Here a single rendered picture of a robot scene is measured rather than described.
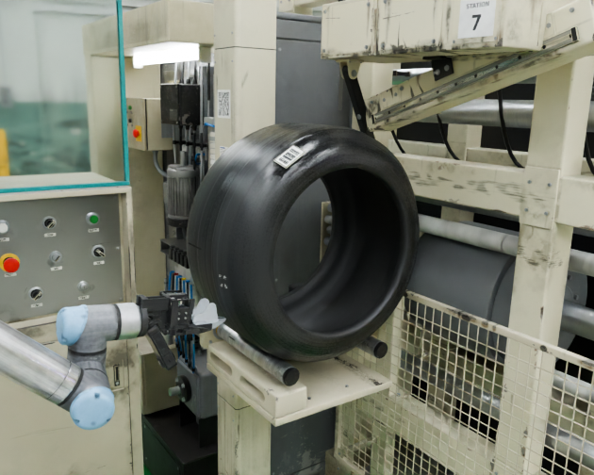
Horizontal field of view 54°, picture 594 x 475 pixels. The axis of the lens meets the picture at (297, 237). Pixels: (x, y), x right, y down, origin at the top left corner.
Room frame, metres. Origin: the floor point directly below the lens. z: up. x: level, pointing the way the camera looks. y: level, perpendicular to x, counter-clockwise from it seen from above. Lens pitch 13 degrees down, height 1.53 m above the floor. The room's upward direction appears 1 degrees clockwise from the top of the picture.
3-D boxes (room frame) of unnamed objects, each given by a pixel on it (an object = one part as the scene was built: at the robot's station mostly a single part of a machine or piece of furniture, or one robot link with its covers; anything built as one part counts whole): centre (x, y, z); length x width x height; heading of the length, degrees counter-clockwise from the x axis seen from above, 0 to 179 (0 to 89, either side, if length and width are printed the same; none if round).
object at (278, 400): (1.39, 0.11, 0.84); 0.36 x 0.09 x 0.06; 35
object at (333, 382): (1.47, -0.01, 0.80); 0.37 x 0.36 x 0.02; 125
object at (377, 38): (1.54, -0.32, 1.71); 0.61 x 0.25 x 0.15; 35
